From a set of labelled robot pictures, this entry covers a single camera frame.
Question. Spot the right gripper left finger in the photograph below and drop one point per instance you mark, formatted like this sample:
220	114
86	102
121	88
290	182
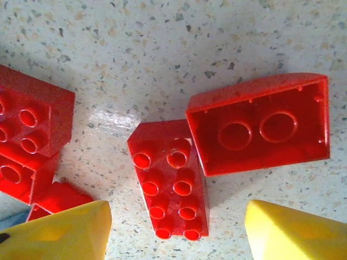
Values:
54	238

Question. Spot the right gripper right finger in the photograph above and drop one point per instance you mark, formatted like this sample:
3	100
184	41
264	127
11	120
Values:
298	238

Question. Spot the red lego brick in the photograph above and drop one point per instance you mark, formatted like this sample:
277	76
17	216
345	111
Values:
21	187
257	130
54	108
168	189
62	197

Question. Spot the blue lego brick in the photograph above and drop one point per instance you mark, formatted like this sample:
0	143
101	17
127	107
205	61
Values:
13	216

